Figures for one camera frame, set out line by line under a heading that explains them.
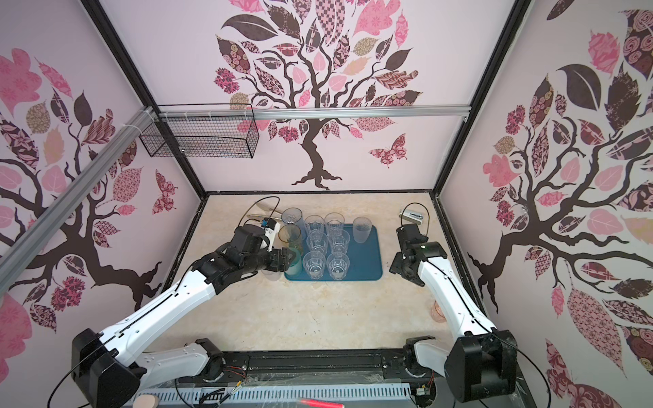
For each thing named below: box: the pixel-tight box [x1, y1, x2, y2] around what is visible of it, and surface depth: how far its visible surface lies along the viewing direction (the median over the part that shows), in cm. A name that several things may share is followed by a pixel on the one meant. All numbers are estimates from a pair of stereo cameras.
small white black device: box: [398, 210, 424, 226], surface depth 112 cm
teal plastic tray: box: [284, 224, 384, 282], surface depth 98 cm
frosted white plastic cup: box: [352, 216, 373, 244], surface depth 101 cm
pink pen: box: [300, 398, 346, 408], surface depth 69 cm
